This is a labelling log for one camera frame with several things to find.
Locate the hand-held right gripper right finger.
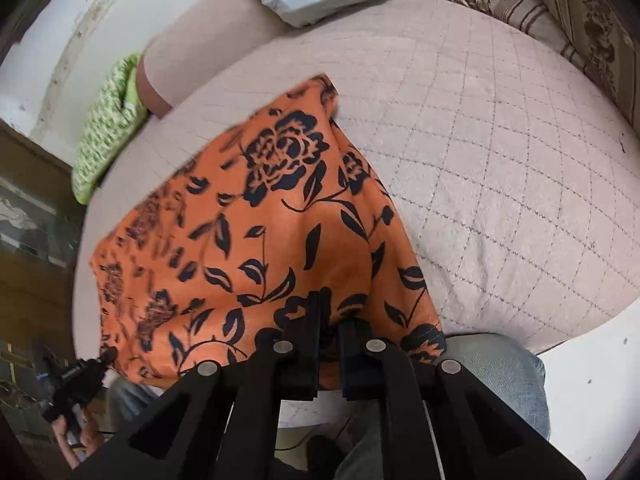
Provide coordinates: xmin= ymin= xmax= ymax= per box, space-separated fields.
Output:
xmin=337 ymin=317 xmax=588 ymax=480

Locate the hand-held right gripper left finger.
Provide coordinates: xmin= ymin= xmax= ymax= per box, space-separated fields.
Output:
xmin=70 ymin=290 xmax=321 ymax=480

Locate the orange black floral shirt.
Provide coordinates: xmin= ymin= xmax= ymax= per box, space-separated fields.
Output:
xmin=89 ymin=74 xmax=447 ymax=391

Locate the person's left hand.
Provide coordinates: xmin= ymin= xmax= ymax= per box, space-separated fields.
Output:
xmin=50 ymin=402 xmax=108 ymax=461

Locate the person's left leg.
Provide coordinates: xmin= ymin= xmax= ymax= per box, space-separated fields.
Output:
xmin=107 ymin=377 xmax=163 ymax=433

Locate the person's leg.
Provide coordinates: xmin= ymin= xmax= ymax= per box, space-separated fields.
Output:
xmin=335 ymin=332 xmax=551 ymax=480
xmin=107 ymin=377 xmax=163 ymax=433

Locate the wooden door with glass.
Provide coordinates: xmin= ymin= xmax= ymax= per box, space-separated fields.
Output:
xmin=0 ymin=125 xmax=101 ymax=480

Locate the person's right leg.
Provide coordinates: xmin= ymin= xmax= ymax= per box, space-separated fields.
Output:
xmin=335 ymin=332 xmax=551 ymax=480

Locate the green patterned pillow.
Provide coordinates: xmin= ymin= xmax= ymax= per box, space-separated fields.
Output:
xmin=71 ymin=53 xmax=151 ymax=205

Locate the pink quilted bed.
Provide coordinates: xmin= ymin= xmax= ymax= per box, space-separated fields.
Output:
xmin=72 ymin=0 xmax=640 ymax=431

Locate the pink bolster cushion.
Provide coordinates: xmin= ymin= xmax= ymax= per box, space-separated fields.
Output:
xmin=136 ymin=0 xmax=296 ymax=120

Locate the striped floral cushion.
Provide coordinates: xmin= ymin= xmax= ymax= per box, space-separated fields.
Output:
xmin=402 ymin=0 xmax=640 ymax=143

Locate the black cable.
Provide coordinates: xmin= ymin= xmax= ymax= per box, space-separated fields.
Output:
xmin=275 ymin=417 xmax=353 ymax=453

